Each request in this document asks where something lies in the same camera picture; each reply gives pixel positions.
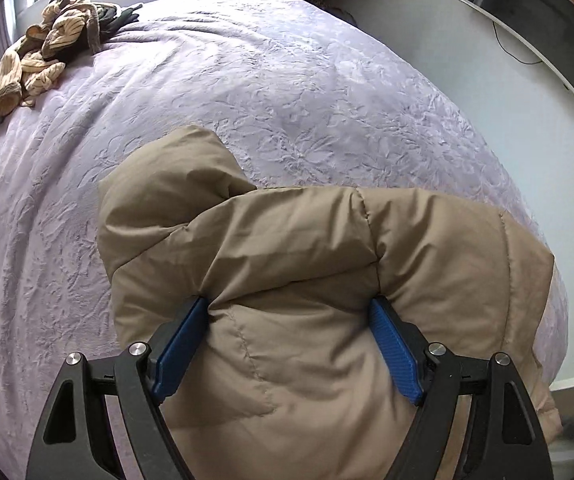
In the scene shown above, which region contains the lavender embossed bedspread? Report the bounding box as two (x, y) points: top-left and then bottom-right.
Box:
(0, 0), (570, 480)

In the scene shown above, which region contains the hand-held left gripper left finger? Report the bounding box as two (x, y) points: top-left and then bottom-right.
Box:
(26, 296), (210, 480)

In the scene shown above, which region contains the wall-mounted television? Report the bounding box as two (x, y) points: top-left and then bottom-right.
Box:
(448, 0), (574, 95)

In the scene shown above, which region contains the beige striped sweater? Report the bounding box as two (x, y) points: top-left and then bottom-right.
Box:
(0, 0), (98, 117)

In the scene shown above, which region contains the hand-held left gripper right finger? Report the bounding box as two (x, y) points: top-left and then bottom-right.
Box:
(369, 296), (554, 480)

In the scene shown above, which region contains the tan puffer jacket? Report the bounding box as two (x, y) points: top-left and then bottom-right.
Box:
(97, 125), (565, 480)

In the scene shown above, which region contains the black television cable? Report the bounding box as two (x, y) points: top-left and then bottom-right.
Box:
(491, 20), (543, 66)

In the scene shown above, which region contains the dark olive garment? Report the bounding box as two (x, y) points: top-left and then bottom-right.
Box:
(84, 2), (144, 54)

